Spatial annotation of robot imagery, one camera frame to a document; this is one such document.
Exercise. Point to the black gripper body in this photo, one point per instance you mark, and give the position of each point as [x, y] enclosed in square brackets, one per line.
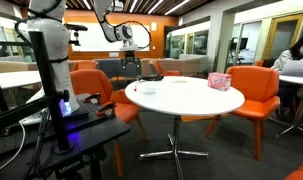
[130, 55]

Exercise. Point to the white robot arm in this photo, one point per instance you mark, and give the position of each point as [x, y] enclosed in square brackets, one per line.
[56, 40]

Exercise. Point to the orange armchair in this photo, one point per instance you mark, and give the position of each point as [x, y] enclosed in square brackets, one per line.
[299, 171]
[199, 118]
[157, 67]
[257, 86]
[91, 83]
[84, 65]

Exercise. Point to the whiteboard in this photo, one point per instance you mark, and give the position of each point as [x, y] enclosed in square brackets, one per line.
[91, 40]

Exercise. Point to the beige sofa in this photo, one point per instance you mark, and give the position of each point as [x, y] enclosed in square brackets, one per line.
[191, 65]

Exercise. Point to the black robot cart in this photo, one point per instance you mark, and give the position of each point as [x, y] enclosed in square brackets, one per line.
[91, 133]

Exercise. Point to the black upright pole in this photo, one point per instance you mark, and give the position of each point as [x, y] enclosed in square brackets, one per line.
[49, 93]

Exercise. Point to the pink cardboard box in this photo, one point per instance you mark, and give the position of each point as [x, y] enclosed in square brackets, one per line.
[219, 81]

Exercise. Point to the white rectangular table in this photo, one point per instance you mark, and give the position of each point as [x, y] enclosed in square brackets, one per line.
[14, 79]

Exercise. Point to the woman in white top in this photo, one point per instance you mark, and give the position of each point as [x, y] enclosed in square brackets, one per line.
[287, 58]

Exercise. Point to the white round side table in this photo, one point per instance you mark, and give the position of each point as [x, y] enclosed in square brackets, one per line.
[296, 80]

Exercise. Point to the silver laptop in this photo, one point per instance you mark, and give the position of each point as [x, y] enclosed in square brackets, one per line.
[297, 68]

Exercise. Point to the black stereo camera on stand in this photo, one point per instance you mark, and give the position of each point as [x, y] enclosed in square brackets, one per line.
[76, 28]

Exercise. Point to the chrome table pedestal base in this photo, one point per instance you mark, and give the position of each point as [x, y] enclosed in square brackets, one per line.
[176, 133]

